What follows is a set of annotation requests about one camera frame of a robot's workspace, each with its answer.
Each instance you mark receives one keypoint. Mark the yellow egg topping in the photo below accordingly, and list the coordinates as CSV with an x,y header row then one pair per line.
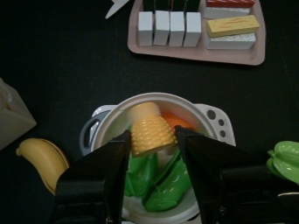
x,y
232,25

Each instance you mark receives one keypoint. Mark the dark green toy block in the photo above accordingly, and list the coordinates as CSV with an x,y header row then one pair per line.
x,y
163,4
193,5
179,5
148,5

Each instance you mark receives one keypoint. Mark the green toy pepper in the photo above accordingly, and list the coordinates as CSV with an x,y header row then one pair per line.
x,y
286,160

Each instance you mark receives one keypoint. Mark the white toy rice block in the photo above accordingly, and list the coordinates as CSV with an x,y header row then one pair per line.
x,y
176,29
160,27
145,29
192,29

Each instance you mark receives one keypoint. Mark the yellow toy corn cob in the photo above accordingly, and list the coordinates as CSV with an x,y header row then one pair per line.
x,y
151,134

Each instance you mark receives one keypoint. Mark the red striped salmon topping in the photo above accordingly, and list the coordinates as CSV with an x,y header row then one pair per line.
x,y
229,3

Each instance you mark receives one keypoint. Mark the white round pot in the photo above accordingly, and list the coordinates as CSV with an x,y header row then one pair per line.
x,y
116,122

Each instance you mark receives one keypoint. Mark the plain white nigiri rice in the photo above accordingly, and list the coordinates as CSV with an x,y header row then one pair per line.
x,y
225,12

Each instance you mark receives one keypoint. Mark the orange toy vegetable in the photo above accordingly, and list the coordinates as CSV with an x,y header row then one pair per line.
x,y
175,120

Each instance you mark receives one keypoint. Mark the green toy corn husk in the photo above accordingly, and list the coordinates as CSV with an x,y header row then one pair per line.
x,y
167,186

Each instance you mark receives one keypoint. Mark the beige box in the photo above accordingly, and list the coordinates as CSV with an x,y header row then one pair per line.
x,y
11,119

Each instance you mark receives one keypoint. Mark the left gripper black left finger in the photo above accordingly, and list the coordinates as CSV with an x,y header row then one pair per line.
x,y
89,180

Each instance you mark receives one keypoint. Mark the yellow toy banana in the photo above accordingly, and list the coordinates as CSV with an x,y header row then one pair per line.
x,y
44,160

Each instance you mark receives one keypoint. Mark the white toy knife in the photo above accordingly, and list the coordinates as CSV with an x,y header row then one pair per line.
x,y
116,8

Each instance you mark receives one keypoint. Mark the pink sushi tray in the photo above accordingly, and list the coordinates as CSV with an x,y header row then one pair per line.
x,y
193,54

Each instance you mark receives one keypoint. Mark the speckled white nigiri rice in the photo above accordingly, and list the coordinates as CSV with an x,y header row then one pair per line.
x,y
231,41

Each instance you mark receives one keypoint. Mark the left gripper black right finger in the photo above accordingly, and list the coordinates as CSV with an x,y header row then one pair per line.
x,y
229,175

